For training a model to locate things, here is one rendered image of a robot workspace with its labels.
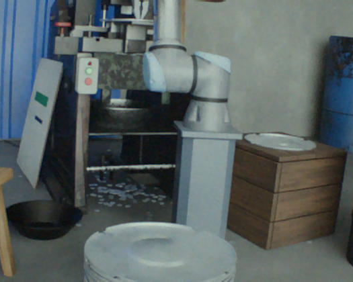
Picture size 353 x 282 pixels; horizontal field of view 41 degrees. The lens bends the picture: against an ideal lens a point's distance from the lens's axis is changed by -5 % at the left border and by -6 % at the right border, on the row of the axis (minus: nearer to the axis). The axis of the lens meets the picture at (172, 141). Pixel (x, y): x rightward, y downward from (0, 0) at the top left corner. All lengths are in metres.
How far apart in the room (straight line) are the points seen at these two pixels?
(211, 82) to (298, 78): 2.77
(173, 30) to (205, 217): 0.58
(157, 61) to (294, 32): 2.80
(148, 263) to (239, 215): 1.05
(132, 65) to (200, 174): 0.70
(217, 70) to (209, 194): 0.37
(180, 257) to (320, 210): 1.10
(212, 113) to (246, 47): 2.44
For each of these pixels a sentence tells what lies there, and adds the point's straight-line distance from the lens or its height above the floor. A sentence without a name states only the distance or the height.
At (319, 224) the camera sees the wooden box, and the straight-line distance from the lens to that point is 1.98.
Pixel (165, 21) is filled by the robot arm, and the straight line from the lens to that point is 1.51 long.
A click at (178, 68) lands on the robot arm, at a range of 1.45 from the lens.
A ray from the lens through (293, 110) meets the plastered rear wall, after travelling 4.23.
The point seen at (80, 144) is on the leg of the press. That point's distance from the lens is 1.97.
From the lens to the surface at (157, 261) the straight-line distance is 0.90.
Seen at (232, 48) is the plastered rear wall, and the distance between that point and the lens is 3.84.
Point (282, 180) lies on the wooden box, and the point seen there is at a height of 0.26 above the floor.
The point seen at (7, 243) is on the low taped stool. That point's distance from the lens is 1.48.
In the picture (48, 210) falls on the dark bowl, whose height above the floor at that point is 0.04.
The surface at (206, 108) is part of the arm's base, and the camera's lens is 1.49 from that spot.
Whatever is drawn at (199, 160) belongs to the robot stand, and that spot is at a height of 0.36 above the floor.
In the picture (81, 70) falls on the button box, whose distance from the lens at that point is 1.87.
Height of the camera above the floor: 0.71
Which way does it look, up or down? 11 degrees down
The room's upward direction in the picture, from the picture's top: 4 degrees clockwise
